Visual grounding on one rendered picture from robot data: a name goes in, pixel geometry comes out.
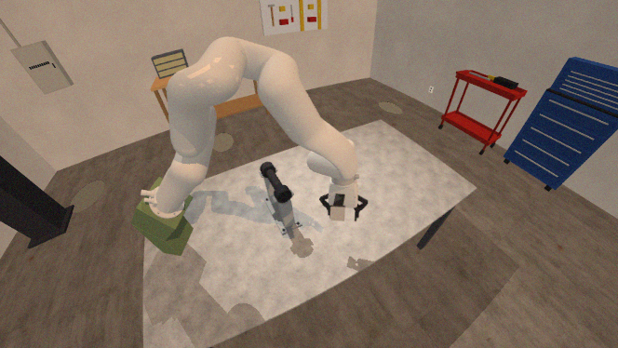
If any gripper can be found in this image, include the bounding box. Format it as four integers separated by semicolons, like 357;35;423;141
319;178;369;221

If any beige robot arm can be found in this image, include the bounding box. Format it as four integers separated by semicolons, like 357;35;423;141
141;37;359;219

